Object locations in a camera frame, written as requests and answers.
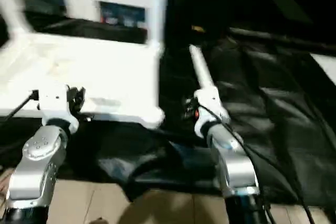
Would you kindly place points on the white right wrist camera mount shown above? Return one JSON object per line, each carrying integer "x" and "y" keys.
{"x": 210, "y": 100}

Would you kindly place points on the white flat board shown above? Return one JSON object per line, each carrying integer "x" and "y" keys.
{"x": 325, "y": 64}

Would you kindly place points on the red carton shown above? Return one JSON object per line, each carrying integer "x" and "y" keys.
{"x": 103, "y": 20}

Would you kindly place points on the black mat cloth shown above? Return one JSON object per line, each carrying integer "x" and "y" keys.
{"x": 262, "y": 103}

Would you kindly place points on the small gold tag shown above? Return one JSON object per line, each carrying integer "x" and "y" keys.
{"x": 197, "y": 28}

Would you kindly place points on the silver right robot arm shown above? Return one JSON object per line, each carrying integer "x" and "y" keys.
{"x": 236, "y": 166}

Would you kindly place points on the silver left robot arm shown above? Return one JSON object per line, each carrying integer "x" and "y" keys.
{"x": 34, "y": 171}

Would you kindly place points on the dark rounded robot foot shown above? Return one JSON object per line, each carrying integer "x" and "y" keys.
{"x": 97, "y": 221}

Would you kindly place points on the white plastic table top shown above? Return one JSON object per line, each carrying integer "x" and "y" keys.
{"x": 92, "y": 72}

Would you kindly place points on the white plastic table leg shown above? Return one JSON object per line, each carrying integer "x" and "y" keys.
{"x": 200, "y": 66}
{"x": 157, "y": 11}
{"x": 10, "y": 11}

